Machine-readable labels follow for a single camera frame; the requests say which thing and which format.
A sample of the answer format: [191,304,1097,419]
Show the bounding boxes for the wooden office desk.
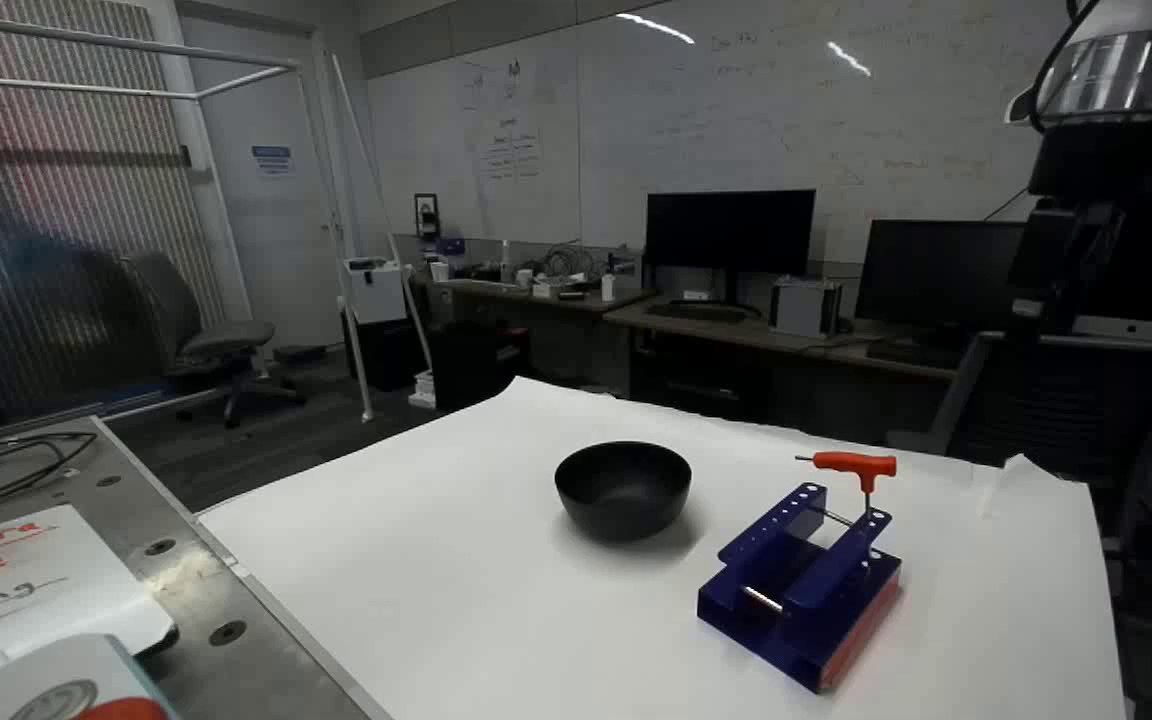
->
[608,301,958,441]

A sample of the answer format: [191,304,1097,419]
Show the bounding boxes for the black computer monitor centre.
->
[645,190,817,278]

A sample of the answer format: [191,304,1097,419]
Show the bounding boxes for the book on metal table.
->
[0,637,181,720]

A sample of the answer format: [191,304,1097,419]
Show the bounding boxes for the black cable on table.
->
[0,429,101,522]

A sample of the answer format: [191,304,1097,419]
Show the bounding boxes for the grey office chair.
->
[121,251,303,429]

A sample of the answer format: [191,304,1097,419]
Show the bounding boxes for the white small computer case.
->
[774,278,840,338]

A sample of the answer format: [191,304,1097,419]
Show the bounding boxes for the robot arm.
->
[1008,0,1152,338]

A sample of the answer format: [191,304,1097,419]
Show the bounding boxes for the paper with red writing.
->
[0,503,171,667]

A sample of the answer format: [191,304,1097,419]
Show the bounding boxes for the black computer monitor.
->
[855,222,1023,332]
[645,190,817,278]

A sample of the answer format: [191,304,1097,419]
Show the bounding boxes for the orange handled T-wrench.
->
[796,451,900,507]

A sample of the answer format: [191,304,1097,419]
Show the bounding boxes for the white box on stand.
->
[344,258,408,325]

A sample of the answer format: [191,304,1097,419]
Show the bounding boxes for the black computer monitor right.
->
[855,222,1023,332]

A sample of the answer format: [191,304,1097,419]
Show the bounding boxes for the black bowl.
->
[552,441,691,546]

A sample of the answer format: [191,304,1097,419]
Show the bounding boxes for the white paper table cover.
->
[203,382,1130,720]

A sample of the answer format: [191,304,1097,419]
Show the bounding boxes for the blue tool holder stand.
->
[696,483,906,696]

